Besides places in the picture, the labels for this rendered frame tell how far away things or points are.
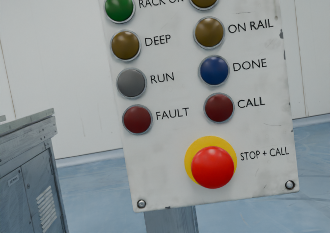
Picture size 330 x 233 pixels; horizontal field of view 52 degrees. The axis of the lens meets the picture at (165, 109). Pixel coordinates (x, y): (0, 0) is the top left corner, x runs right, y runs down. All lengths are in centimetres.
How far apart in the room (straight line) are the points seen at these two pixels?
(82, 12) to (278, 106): 390
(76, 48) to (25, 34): 59
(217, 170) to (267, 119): 7
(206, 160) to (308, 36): 439
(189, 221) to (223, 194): 9
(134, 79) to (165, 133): 6
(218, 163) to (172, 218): 14
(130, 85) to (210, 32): 9
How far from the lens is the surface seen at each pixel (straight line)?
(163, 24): 33
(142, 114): 32
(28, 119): 162
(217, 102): 32
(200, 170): 31
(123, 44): 32
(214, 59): 32
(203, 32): 32
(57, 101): 418
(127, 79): 32
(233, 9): 34
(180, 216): 43
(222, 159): 31
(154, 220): 43
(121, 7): 33
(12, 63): 430
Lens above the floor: 97
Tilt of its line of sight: 7 degrees down
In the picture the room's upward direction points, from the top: 9 degrees counter-clockwise
